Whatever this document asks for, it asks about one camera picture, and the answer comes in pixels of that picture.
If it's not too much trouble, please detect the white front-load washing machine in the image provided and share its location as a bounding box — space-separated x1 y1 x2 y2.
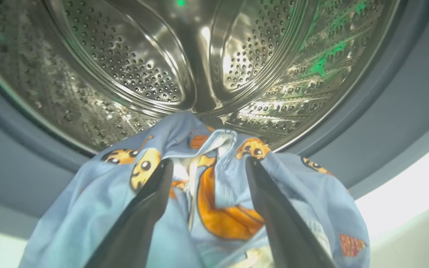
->
0 132 429 268

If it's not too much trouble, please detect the blue cartoon print garment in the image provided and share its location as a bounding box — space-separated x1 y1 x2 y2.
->
19 112 371 268

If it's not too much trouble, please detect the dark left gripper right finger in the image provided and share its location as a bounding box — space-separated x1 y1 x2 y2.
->
245 157 337 268

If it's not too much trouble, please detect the grey rubber door gasket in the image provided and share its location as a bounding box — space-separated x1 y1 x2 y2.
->
0 0 429 220

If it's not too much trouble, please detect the perforated steel washer drum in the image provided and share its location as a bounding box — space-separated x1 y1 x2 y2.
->
0 0 401 155

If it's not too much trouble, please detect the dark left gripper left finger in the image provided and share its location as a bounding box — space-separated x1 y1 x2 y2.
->
84 159 174 268

